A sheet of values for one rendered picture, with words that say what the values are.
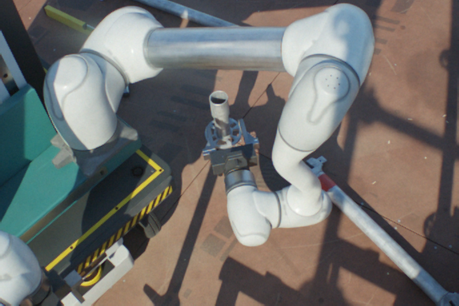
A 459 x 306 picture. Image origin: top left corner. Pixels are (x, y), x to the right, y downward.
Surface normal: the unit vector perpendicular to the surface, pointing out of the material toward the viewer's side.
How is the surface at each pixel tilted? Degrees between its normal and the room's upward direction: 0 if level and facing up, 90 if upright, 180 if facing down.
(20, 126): 90
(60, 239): 0
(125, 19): 15
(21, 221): 0
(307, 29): 25
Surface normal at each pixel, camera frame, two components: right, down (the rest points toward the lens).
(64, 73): -0.12, -0.49
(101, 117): 0.82, 0.41
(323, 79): 0.20, -0.33
